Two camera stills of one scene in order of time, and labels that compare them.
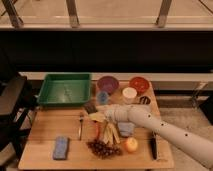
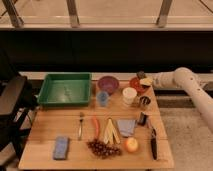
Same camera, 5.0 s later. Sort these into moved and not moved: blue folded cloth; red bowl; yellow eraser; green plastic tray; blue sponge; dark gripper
Moved: yellow eraser; dark gripper
Not moved: blue folded cloth; green plastic tray; red bowl; blue sponge
